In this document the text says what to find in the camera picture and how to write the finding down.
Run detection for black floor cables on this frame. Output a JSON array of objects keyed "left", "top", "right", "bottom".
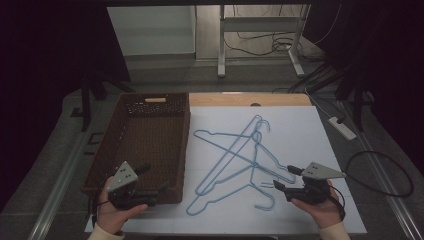
[{"left": 222, "top": 4, "right": 323, "bottom": 58}]

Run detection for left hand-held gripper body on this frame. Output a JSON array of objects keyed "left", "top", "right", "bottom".
[{"left": 107, "top": 161, "right": 160, "bottom": 210}]

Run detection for white desk frame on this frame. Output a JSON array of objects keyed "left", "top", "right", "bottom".
[{"left": 217, "top": 3, "right": 313, "bottom": 80}]

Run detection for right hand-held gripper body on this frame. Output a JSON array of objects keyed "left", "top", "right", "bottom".
[{"left": 288, "top": 162, "right": 347, "bottom": 205}]

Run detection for black looped cable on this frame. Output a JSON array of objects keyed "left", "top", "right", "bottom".
[{"left": 344, "top": 150, "right": 415, "bottom": 198}]

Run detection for left hand-held gripper cable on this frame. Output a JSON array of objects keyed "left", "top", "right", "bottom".
[{"left": 91, "top": 189, "right": 112, "bottom": 228}]

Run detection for white power strip cable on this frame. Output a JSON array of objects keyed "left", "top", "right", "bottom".
[{"left": 304, "top": 87, "right": 335, "bottom": 122}]

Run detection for person's right hand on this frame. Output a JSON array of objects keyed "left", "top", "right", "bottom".
[{"left": 291, "top": 180, "right": 345, "bottom": 230}]

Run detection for blue wire clothes hanger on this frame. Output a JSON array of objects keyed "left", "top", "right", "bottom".
[
  {"left": 185, "top": 130, "right": 277, "bottom": 217},
  {"left": 193, "top": 118, "right": 297, "bottom": 185},
  {"left": 194, "top": 114, "right": 275, "bottom": 197}
]

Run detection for brown woven basket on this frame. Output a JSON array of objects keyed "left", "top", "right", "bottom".
[{"left": 80, "top": 92, "right": 192, "bottom": 205}]

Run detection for white power strip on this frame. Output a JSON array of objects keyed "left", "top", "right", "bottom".
[{"left": 327, "top": 116, "right": 358, "bottom": 142}]

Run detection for hand-held gripper cable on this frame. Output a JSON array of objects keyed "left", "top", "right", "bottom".
[
  {"left": 91, "top": 189, "right": 112, "bottom": 228},
  {"left": 327, "top": 184, "right": 347, "bottom": 222}
]

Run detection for right hand-held gripper cable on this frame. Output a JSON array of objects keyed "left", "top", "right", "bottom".
[{"left": 327, "top": 184, "right": 347, "bottom": 222}]

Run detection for white panel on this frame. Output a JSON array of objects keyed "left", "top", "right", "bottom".
[{"left": 107, "top": 5, "right": 197, "bottom": 57}]

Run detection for white table mat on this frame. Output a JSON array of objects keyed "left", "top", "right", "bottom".
[{"left": 84, "top": 105, "right": 368, "bottom": 234}]

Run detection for person's left hand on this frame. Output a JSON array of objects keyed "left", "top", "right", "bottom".
[{"left": 96, "top": 176, "right": 150, "bottom": 235}]

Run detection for black metal stand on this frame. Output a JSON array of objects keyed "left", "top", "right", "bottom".
[
  {"left": 334, "top": 74, "right": 375, "bottom": 133},
  {"left": 79, "top": 70, "right": 135, "bottom": 133}
]

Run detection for dark curtain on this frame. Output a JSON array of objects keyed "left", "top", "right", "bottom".
[
  {"left": 0, "top": 0, "right": 132, "bottom": 211},
  {"left": 302, "top": 0, "right": 424, "bottom": 168}
]

